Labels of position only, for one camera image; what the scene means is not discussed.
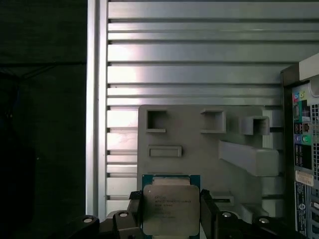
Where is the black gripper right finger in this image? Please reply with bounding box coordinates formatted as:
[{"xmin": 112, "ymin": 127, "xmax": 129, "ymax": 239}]
[{"xmin": 200, "ymin": 189, "xmax": 310, "ymax": 239}]

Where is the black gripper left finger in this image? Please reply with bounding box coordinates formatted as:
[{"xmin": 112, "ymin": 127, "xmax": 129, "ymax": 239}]
[{"xmin": 58, "ymin": 190, "xmax": 144, "ymax": 239}]

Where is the silver CPU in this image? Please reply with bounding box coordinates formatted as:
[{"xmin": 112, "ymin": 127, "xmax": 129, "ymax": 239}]
[{"xmin": 142, "ymin": 174, "xmax": 201, "ymax": 236}]

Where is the grey parts rack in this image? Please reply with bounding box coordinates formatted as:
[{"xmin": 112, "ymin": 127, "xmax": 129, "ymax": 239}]
[{"xmin": 137, "ymin": 104, "xmax": 285, "ymax": 222}]

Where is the black PC case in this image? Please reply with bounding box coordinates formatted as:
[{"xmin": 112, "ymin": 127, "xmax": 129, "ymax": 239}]
[{"xmin": 280, "ymin": 51, "xmax": 319, "ymax": 239}]

